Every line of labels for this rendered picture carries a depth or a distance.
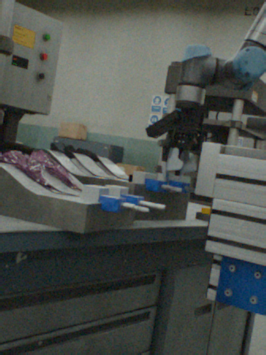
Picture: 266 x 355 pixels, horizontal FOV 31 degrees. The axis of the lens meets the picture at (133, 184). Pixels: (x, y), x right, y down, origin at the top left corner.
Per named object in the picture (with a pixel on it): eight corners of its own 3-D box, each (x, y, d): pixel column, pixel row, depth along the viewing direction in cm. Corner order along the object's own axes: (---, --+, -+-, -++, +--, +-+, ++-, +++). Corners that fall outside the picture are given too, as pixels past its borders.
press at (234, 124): (255, 251, 633) (282, 94, 622) (218, 266, 497) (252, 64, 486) (188, 236, 676) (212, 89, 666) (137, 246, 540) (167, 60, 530)
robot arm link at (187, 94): (172, 85, 128) (188, 91, 134) (169, 102, 128) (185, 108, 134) (196, 85, 123) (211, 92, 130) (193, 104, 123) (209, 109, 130)
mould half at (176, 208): (185, 219, 137) (193, 172, 136) (129, 220, 116) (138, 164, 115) (62, 190, 167) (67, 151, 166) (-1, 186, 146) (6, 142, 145)
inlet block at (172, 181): (207, 202, 127) (210, 181, 126) (197, 201, 123) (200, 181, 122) (165, 193, 135) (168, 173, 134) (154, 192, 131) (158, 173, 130)
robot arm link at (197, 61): (218, 47, 124) (186, 40, 124) (212, 89, 125) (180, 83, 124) (211, 52, 132) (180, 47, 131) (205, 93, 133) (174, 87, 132)
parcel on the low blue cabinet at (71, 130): (86, 141, 869) (89, 125, 868) (76, 139, 840) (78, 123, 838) (67, 138, 889) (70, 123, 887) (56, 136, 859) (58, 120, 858)
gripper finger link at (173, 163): (175, 181, 123) (185, 147, 124) (156, 178, 127) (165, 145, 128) (180, 185, 125) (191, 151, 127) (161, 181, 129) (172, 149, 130)
